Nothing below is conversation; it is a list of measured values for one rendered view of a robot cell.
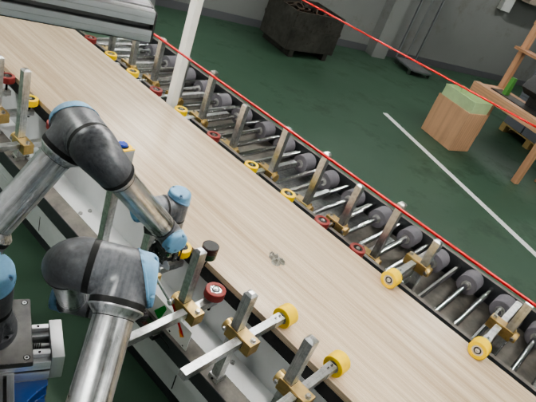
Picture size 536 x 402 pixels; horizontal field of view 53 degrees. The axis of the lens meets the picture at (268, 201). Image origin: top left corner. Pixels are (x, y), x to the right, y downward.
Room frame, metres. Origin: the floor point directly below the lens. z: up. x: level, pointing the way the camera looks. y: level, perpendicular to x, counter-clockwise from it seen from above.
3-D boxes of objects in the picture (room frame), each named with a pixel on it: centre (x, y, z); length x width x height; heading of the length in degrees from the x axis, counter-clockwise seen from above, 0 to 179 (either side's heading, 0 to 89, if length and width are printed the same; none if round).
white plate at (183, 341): (1.45, 0.19, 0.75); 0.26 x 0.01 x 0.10; 58
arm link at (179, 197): (1.43, 0.27, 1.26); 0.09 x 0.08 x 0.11; 139
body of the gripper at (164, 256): (1.43, 0.26, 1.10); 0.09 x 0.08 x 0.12; 52
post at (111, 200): (1.73, 0.59, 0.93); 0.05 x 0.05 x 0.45; 58
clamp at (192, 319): (1.44, 0.13, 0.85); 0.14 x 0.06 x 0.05; 58
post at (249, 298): (1.32, -0.06, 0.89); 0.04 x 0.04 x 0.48; 58
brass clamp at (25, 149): (2.10, 1.19, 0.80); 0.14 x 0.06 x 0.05; 58
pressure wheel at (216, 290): (1.53, 0.06, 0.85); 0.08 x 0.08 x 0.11
